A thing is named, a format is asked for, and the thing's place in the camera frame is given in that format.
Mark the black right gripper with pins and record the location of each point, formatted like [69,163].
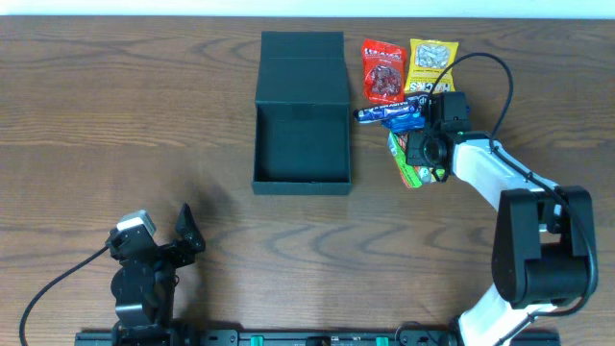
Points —
[433,121]

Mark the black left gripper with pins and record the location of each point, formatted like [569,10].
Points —
[160,252]

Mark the blue Oreo cookie pack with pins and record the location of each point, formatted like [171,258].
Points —
[404,124]

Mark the yellow Hacks candy bag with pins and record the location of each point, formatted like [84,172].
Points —
[428,59]

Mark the green Haribo gummy bag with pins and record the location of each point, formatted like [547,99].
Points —
[412,176]

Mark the red Hacks candy bag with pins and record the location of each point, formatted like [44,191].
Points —
[383,71]

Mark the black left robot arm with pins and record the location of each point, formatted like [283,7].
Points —
[144,286]

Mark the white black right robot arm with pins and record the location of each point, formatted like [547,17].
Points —
[543,262]

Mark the blue Eclipse mint tin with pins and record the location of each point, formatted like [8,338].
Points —
[417,99]

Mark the blue Dairy Milk chocolate bar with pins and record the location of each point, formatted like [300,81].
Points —
[385,112]

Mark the dark green open box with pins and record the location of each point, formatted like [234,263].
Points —
[302,144]

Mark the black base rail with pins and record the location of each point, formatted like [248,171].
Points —
[234,338]

